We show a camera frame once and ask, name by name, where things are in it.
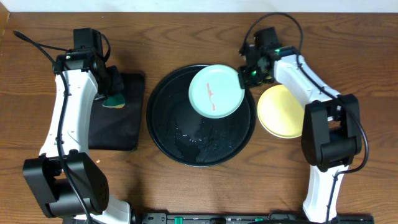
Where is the green scouring sponge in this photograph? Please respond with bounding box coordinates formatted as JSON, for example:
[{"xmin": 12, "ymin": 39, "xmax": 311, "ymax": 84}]
[{"xmin": 102, "ymin": 93, "xmax": 126, "ymax": 109}]

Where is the yellow plate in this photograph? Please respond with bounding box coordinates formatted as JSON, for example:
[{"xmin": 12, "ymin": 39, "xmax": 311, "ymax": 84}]
[{"xmin": 257, "ymin": 85, "xmax": 304, "ymax": 139}]

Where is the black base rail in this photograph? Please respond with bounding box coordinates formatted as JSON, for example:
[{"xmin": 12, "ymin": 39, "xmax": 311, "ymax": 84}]
[{"xmin": 136, "ymin": 210, "xmax": 376, "ymax": 224}]

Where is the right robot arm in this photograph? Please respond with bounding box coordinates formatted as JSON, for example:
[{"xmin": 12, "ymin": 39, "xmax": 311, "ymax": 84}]
[{"xmin": 239, "ymin": 43, "xmax": 369, "ymax": 223}]

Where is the black rectangular tray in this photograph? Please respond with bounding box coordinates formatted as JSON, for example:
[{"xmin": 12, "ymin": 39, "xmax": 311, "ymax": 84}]
[{"xmin": 88, "ymin": 73, "xmax": 145, "ymax": 151}]

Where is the light blue plate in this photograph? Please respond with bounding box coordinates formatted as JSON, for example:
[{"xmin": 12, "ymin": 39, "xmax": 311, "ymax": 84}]
[{"xmin": 188, "ymin": 64, "xmax": 245, "ymax": 119}]

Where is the black round tray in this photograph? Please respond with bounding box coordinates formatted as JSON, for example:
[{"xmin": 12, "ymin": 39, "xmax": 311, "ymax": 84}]
[{"xmin": 146, "ymin": 65, "xmax": 256, "ymax": 167}]

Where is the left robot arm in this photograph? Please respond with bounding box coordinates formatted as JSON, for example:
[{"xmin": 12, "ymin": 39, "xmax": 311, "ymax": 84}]
[{"xmin": 22, "ymin": 54, "xmax": 132, "ymax": 223}]

